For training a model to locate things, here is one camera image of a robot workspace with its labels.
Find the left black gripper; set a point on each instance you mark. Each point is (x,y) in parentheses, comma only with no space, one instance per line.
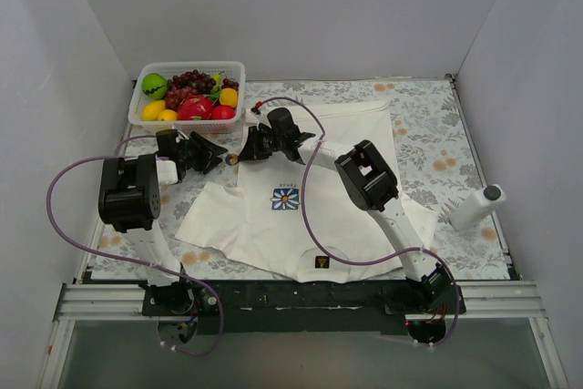
(199,152)

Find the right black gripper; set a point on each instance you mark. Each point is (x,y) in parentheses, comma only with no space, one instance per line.
(260,143)

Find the small dark brooch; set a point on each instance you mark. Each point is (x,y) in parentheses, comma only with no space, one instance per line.
(232,160)

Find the white printed t-shirt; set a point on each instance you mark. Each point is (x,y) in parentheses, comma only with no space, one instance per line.
(259,222)

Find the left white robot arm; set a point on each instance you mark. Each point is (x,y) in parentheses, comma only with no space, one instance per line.
(129,200)

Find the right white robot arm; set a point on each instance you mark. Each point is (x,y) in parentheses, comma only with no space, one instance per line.
(372,186)

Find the red toy apple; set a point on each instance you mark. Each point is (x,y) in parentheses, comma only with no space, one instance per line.
(222,113)

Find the red toy dragon fruit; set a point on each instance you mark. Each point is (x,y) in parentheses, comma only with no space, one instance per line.
(195,108)

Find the orange toy fruit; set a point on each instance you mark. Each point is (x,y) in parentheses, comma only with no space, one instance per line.
(229,97)

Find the yellow toy mango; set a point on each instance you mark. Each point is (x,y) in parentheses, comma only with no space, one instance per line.
(167,115)

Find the dark red toy grapes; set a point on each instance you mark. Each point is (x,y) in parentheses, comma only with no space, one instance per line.
(194,83)

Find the yellow toy lemon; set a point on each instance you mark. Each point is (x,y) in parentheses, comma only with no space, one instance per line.
(151,111)

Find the white plastic fruit basket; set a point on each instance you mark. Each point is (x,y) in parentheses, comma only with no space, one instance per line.
(168,70)

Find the green toy fruit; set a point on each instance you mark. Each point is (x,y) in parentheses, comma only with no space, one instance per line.
(154,86)

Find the floral patterned table mat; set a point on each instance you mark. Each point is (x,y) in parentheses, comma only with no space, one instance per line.
(434,158)

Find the white bottle grey cap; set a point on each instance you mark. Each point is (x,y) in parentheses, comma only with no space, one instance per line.
(477,206)

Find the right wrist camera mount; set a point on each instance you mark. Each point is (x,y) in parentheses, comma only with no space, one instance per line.
(257,117)

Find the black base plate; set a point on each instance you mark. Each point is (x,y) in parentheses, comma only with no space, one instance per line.
(292,307)

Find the aluminium frame rail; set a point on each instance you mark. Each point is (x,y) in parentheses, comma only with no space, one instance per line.
(124,302)

